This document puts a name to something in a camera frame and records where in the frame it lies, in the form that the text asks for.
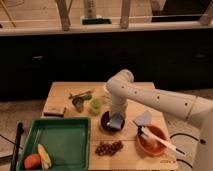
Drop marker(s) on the blue sponge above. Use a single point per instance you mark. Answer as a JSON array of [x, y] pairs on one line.
[[116, 121]]

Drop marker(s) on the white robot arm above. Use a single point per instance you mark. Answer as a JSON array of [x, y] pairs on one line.
[[197, 111]]

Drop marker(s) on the purple bowl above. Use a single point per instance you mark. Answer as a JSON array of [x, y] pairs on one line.
[[105, 119]]

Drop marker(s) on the brown scouring sponge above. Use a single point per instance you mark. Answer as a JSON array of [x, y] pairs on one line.
[[57, 111]]

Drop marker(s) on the orange bowl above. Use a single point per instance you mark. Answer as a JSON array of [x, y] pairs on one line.
[[151, 146]]

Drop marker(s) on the green cup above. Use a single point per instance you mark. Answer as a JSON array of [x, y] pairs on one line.
[[96, 106]]

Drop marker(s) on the light blue cloth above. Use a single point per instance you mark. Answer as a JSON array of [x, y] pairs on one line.
[[143, 119]]

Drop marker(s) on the white dish brush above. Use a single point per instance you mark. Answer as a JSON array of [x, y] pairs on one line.
[[166, 143]]

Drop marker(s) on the wooden board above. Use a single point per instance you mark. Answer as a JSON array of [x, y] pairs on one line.
[[131, 157]]

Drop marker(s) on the bunch of dark grapes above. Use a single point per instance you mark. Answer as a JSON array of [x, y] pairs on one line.
[[109, 149]]

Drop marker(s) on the green block on ledge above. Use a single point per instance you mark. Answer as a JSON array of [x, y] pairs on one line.
[[96, 21]]

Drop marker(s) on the green plastic tray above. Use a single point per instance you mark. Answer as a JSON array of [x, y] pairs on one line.
[[66, 140]]

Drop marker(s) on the black pole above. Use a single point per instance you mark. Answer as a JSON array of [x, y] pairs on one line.
[[15, 154]]

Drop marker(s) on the orange fruit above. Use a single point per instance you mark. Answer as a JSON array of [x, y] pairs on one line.
[[32, 161]]

